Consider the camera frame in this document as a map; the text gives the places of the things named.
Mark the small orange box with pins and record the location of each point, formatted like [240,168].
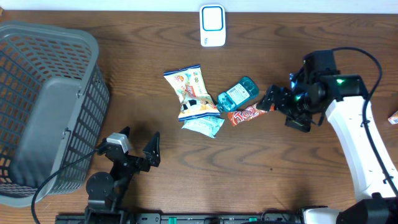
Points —
[393,119]

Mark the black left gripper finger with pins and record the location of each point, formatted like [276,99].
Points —
[152,150]
[125,131]

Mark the grey plastic shopping basket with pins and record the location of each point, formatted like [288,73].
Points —
[53,103]

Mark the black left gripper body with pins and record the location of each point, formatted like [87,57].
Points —
[119,172]

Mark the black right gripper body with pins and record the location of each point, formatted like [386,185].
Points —
[298,109]

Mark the orange chocolate bar wrapper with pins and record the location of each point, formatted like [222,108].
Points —
[251,112]

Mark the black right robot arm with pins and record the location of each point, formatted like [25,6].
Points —
[344,101]

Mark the green wet wipes pack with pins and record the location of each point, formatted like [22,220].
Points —
[208,125]

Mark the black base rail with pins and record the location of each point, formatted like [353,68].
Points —
[155,218]

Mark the large snack bag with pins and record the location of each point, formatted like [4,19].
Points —
[189,86]

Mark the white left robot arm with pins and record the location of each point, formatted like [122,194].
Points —
[106,190]

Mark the teal mouthwash bottle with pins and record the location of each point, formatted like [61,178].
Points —
[237,95]

